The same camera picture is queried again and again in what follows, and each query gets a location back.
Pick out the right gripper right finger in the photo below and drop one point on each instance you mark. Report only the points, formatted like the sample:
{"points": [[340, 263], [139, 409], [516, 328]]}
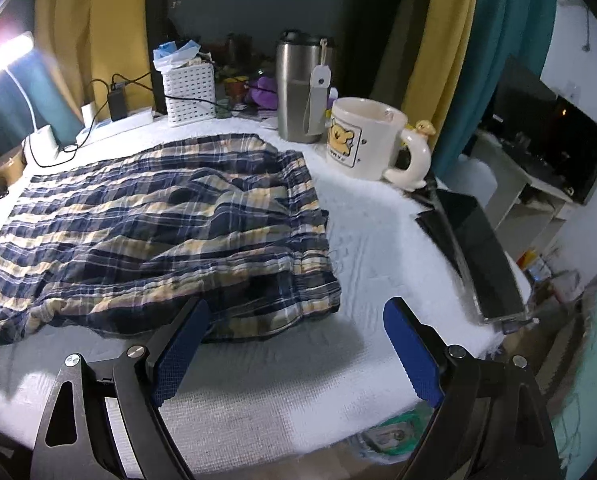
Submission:
{"points": [[489, 418]]}

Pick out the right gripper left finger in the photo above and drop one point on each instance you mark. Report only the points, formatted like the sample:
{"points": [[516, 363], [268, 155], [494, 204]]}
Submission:
{"points": [[75, 438]]}

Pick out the blue plaid pants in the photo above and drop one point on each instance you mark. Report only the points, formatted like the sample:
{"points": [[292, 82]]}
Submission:
{"points": [[119, 246]]}

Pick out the black tablet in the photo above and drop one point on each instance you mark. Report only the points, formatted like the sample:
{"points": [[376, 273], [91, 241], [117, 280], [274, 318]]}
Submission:
{"points": [[457, 225]]}

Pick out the white shelf unit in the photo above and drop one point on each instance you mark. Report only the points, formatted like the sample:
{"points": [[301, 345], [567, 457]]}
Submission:
{"points": [[525, 212]]}

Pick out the cardboard box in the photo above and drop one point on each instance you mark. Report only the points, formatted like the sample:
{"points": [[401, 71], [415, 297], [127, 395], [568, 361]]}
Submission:
{"points": [[12, 165]]}

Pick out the black monitor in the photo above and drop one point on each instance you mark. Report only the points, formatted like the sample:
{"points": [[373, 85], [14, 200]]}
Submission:
{"points": [[547, 136]]}

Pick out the white power strip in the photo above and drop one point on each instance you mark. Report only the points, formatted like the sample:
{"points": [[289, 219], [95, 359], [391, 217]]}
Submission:
{"points": [[107, 128]]}

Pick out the white charger plug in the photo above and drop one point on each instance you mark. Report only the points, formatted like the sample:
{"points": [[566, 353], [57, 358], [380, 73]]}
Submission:
{"points": [[89, 114]]}

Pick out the cream bear mug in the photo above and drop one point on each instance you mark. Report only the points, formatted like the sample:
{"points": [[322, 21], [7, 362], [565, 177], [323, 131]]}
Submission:
{"points": [[370, 140]]}

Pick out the black power adapter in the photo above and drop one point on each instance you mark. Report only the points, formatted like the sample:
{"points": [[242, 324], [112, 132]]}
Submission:
{"points": [[117, 105]]}

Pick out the white plastic basket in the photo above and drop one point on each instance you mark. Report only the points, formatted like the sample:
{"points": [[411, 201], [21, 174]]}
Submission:
{"points": [[190, 94]]}

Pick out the purple cloth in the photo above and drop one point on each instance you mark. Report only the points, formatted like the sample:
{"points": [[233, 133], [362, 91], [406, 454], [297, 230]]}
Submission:
{"points": [[262, 92]]}

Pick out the blue plastic bag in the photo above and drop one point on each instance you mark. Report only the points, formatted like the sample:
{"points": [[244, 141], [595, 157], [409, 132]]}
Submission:
{"points": [[168, 56]]}

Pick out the white desk lamp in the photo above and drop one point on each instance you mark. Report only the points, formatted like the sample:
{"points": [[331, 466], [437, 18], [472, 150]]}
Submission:
{"points": [[26, 91]]}

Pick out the yellow curtain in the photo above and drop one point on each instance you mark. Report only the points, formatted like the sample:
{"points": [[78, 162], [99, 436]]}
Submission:
{"points": [[424, 55]]}

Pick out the stainless steel tumbler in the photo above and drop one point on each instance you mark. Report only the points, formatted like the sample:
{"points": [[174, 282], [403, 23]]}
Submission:
{"points": [[304, 69]]}

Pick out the teal curtain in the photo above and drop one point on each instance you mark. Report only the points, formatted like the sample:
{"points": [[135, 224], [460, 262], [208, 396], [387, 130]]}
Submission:
{"points": [[242, 33]]}

